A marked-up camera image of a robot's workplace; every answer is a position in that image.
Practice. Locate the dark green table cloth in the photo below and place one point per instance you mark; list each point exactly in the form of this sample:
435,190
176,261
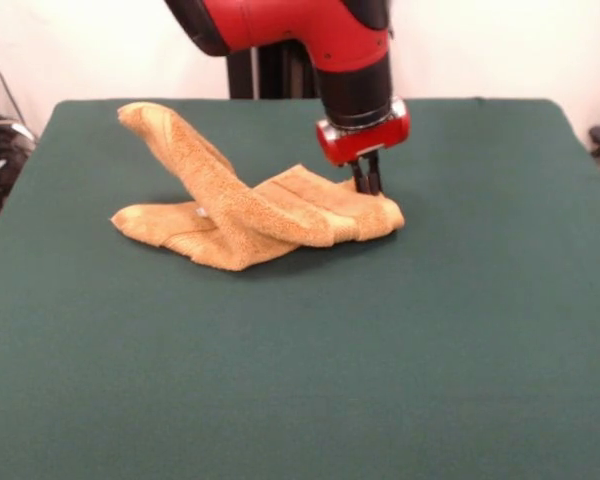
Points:
280,375

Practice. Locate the tan terry towel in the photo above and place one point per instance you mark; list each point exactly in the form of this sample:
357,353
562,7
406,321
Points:
240,210

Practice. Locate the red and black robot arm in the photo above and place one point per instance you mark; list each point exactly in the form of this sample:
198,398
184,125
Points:
290,25

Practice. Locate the black upright stand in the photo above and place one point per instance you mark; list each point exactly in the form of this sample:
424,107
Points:
275,75

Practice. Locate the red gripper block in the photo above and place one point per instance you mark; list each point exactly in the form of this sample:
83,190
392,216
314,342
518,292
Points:
365,140

